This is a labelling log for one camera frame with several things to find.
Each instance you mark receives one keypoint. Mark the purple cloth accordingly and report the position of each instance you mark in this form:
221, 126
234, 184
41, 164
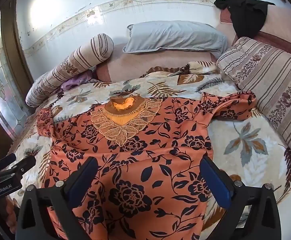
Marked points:
74, 82

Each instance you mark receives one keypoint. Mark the pink padded headboard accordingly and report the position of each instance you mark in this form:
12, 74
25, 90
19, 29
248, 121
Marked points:
283, 22

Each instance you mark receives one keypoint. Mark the wooden door with patterned glass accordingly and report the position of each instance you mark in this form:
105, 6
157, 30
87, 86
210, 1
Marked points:
3, 80

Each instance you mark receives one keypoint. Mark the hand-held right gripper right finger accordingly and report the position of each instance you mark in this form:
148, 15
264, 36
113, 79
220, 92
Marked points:
214, 180

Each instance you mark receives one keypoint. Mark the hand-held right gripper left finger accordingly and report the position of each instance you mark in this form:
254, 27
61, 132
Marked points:
84, 177

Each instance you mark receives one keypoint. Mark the cream leaf print blanket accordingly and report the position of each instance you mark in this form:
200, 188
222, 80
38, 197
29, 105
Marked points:
245, 142

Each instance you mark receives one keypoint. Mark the pink bed sheet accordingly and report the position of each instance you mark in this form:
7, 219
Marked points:
135, 63

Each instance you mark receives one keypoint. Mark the orange black floral blouse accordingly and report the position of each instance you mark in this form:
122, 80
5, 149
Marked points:
145, 160

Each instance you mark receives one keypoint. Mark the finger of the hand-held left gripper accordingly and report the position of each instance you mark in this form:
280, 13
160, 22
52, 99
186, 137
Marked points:
5, 160
24, 166

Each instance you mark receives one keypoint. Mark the striped floral pillow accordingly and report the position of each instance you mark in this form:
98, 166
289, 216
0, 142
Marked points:
268, 80

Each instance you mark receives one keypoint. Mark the black cloth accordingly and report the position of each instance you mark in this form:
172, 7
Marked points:
245, 15

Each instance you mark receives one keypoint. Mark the grey pillow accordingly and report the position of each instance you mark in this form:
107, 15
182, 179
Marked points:
175, 36

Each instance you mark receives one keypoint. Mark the striped floral bolster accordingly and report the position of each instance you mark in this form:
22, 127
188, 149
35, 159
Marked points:
68, 67

